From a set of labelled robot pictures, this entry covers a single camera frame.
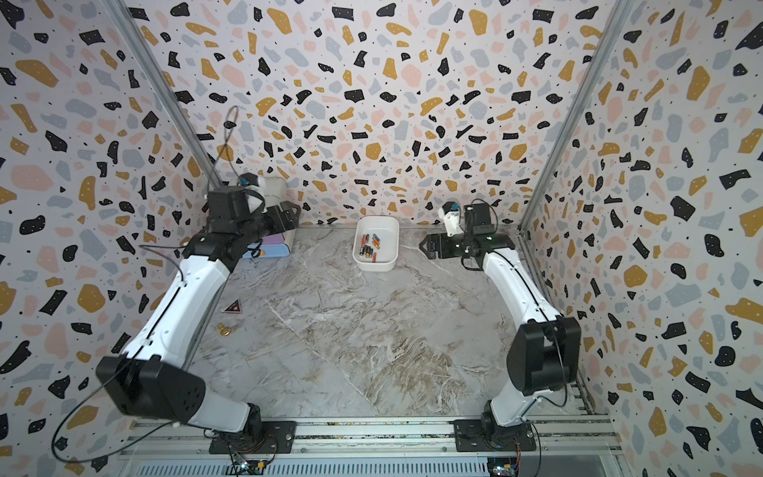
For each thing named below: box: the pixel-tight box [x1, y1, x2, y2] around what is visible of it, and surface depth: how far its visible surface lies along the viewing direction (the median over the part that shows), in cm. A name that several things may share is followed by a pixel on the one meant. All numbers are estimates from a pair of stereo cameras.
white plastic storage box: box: [351, 215, 401, 273], surface depth 118 cm
